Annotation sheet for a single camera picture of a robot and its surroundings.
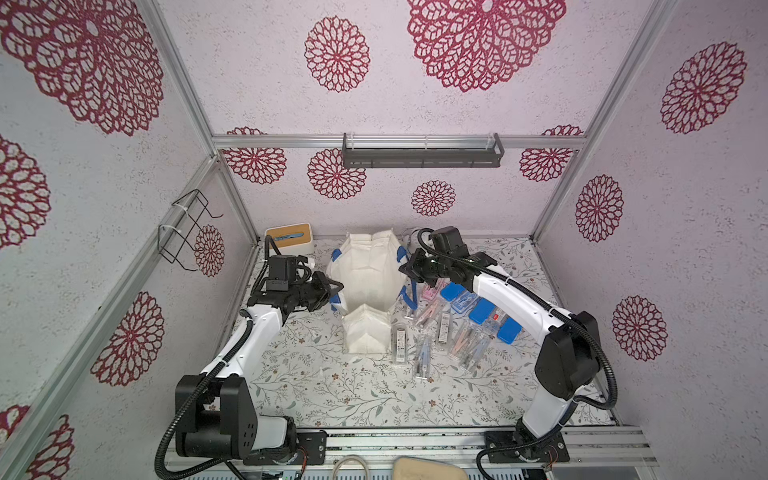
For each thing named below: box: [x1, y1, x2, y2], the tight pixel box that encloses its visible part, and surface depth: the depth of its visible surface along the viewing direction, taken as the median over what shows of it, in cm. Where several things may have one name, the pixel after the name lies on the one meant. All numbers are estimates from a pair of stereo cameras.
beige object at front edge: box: [392, 456, 468, 480], surface depth 69 cm
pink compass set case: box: [421, 287, 438, 301], surface depth 105 cm
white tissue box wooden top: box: [264, 222, 315, 256], surface depth 118 cm
